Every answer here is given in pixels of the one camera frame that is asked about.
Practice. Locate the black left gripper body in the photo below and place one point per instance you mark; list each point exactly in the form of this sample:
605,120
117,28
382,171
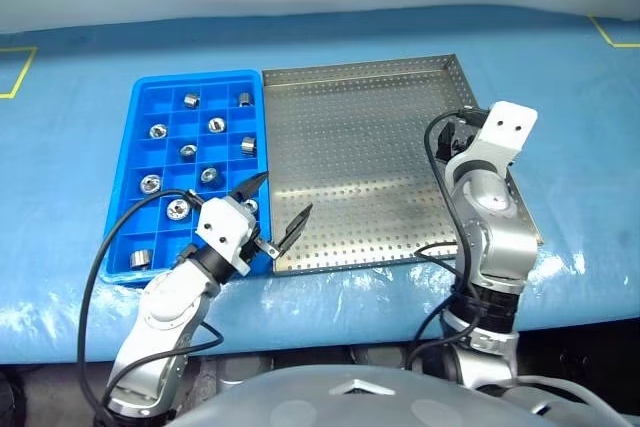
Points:
254,242

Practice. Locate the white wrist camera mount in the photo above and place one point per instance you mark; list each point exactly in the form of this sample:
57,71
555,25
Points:
510,124
222,224

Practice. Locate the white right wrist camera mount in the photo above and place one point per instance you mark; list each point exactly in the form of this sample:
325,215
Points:
510,124

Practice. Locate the grey robot torso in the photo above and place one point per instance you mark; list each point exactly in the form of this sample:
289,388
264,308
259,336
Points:
300,402

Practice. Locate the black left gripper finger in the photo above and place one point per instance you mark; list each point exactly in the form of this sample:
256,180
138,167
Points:
296,228
251,187

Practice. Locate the perforated stainless steel tray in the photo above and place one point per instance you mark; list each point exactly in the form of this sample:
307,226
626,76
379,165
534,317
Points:
350,157

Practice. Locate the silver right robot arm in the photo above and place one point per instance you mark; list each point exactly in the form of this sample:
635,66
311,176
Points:
500,247

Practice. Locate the blue compartment tray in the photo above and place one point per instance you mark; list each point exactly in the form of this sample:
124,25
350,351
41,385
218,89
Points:
135,219

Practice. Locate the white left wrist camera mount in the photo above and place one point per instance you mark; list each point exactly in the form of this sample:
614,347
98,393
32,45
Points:
222,224

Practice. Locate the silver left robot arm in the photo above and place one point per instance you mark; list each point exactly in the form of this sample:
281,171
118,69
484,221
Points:
165,297

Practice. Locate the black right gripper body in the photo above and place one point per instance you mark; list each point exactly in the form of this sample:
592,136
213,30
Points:
467,131

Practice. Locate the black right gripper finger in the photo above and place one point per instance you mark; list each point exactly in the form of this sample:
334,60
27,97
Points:
444,143
461,145

